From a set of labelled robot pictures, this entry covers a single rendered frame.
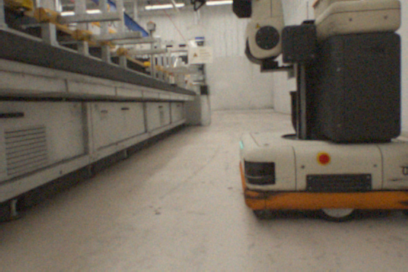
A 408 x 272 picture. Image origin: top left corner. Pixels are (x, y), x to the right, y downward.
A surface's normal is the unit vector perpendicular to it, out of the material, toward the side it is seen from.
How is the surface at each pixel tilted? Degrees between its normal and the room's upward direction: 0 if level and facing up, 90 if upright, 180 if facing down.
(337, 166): 90
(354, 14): 90
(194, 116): 90
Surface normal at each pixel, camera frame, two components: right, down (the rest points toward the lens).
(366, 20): -0.09, 0.06
